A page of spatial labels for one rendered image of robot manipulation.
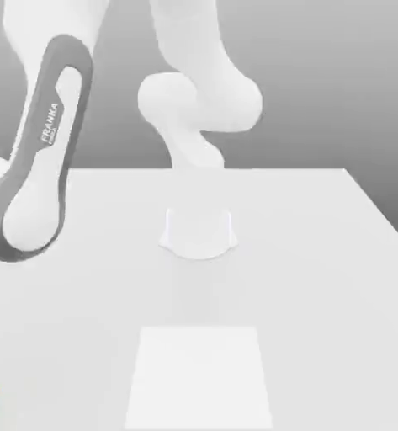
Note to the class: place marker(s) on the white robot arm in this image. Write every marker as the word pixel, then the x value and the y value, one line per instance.
pixel 198 101

